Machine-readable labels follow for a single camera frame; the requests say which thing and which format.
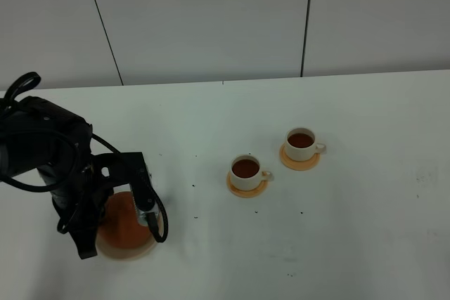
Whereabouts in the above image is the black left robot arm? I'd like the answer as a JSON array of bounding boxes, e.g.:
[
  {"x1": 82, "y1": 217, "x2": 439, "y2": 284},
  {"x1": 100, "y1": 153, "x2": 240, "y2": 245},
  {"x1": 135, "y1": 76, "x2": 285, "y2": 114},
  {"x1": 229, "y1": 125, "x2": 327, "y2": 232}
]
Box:
[{"x1": 1, "y1": 96, "x2": 168, "y2": 259}]

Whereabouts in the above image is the near white teacup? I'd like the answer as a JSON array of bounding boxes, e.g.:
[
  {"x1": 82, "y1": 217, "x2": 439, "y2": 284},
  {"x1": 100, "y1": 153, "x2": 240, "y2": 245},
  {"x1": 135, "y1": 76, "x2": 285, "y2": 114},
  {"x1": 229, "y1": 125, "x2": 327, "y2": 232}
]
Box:
[{"x1": 230, "y1": 154, "x2": 274, "y2": 191}]

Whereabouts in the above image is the orange coaster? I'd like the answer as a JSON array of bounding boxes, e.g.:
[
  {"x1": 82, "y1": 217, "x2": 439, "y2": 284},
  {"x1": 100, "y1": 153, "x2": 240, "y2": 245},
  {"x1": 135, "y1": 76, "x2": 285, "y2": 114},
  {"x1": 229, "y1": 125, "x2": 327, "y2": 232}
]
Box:
[
  {"x1": 279, "y1": 145, "x2": 321, "y2": 171},
  {"x1": 226, "y1": 172, "x2": 269, "y2": 198}
]

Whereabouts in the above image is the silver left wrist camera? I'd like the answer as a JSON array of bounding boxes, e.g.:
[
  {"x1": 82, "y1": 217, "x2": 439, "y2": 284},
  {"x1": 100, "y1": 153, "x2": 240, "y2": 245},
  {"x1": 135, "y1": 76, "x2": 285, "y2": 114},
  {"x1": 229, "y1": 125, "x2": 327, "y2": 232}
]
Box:
[{"x1": 135, "y1": 198, "x2": 160, "y2": 226}]

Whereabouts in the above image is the far orange coaster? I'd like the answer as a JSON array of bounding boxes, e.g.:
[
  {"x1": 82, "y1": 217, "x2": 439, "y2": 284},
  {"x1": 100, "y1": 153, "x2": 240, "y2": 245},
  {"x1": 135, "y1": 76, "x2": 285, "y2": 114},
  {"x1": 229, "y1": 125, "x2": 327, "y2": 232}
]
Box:
[{"x1": 279, "y1": 145, "x2": 321, "y2": 171}]

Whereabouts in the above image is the far white teacup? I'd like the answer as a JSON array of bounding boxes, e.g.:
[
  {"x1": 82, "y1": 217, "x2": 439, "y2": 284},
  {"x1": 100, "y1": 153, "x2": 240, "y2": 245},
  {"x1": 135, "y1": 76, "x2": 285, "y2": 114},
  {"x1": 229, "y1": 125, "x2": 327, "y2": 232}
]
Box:
[{"x1": 284, "y1": 127, "x2": 326, "y2": 162}]

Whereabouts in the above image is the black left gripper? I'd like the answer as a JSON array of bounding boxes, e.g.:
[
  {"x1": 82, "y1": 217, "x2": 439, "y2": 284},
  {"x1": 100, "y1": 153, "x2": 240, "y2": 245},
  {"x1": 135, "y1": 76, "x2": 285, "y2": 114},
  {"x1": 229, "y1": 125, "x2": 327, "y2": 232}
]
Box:
[{"x1": 52, "y1": 152, "x2": 155, "y2": 259}]

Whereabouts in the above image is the beige round teapot saucer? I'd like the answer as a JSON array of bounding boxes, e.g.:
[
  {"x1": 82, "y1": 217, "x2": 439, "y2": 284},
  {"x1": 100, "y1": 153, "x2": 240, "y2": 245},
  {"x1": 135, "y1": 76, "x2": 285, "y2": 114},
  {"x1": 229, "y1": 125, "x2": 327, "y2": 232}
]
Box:
[{"x1": 96, "y1": 233, "x2": 157, "y2": 261}]

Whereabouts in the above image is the near orange coaster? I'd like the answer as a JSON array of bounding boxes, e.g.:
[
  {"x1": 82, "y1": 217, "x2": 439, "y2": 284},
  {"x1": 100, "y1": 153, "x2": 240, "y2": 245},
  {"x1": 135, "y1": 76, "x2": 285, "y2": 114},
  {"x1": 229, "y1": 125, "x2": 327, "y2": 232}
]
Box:
[{"x1": 226, "y1": 172, "x2": 269, "y2": 198}]

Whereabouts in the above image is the white teacup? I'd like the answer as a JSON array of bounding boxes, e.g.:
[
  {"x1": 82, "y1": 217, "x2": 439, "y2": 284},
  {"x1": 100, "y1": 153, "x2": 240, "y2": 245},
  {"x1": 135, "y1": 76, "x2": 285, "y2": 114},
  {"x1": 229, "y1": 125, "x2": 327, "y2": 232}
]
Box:
[
  {"x1": 284, "y1": 127, "x2": 326, "y2": 162},
  {"x1": 230, "y1": 154, "x2": 274, "y2": 191}
]

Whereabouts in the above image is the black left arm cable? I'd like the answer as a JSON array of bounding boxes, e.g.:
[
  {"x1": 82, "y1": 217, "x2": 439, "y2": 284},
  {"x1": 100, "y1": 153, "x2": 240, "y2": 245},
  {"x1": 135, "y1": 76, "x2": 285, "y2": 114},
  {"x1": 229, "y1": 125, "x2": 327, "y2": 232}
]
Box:
[{"x1": 0, "y1": 71, "x2": 169, "y2": 244}]

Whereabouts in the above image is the brown clay teapot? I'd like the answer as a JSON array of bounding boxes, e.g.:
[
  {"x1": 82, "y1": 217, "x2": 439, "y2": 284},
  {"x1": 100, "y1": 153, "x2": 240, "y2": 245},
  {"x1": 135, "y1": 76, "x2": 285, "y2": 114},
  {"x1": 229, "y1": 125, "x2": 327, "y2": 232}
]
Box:
[{"x1": 98, "y1": 191, "x2": 153, "y2": 249}]

